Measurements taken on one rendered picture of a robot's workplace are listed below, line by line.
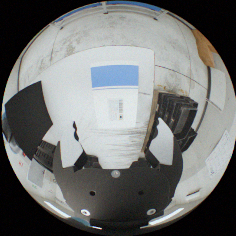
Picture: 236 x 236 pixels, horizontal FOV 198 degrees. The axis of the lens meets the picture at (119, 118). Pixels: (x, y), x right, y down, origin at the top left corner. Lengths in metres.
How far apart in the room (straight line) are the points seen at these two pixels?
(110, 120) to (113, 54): 0.23
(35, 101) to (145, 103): 0.53
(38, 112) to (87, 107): 0.29
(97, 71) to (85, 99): 0.16
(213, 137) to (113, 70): 2.65
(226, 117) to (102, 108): 2.55
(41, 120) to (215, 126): 2.93
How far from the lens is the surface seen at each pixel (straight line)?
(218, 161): 2.77
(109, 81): 0.20
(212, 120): 2.60
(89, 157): 0.59
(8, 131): 0.54
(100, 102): 0.22
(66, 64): 0.36
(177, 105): 0.72
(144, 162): 2.11
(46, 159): 0.71
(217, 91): 2.47
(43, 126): 0.48
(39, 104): 0.47
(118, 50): 0.31
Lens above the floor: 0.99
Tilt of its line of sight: 58 degrees down
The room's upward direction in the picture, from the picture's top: 175 degrees clockwise
